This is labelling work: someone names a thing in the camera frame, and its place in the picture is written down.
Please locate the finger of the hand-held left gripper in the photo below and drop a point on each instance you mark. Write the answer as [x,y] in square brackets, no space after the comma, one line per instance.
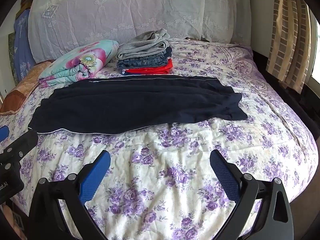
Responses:
[22,142]
[3,133]

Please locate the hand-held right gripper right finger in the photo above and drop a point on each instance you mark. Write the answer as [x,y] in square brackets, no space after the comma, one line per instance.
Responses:
[225,177]

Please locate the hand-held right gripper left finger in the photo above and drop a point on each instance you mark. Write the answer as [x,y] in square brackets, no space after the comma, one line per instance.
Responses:
[95,177]

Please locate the navy blue pants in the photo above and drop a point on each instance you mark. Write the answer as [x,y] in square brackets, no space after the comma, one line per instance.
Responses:
[130,105]

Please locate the folded grey pants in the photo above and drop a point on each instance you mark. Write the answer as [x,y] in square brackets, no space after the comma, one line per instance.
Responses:
[142,45]

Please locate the orange brown pillow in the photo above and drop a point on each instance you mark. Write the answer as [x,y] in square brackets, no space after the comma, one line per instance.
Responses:
[22,90]

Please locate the purple floral bedspread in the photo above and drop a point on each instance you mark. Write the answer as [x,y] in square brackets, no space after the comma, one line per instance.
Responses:
[165,170]

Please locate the folded floral quilt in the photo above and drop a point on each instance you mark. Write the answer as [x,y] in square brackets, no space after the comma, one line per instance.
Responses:
[82,60]

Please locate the folded blue white garment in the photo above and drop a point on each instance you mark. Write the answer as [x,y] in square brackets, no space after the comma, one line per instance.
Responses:
[125,72]

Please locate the folded red garment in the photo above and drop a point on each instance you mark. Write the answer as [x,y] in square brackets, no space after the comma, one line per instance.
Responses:
[152,69]

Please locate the folded blue jeans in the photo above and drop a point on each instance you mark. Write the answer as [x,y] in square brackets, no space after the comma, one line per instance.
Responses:
[145,60]

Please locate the beige checked curtain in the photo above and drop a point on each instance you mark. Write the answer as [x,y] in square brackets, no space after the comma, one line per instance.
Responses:
[287,35]

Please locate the window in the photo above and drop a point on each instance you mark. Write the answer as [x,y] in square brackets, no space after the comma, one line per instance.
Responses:
[316,47]

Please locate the white floral pillow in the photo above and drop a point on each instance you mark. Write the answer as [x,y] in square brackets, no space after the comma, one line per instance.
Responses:
[125,12]

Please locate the dark bed frame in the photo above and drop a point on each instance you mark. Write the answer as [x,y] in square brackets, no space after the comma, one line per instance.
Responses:
[306,110]

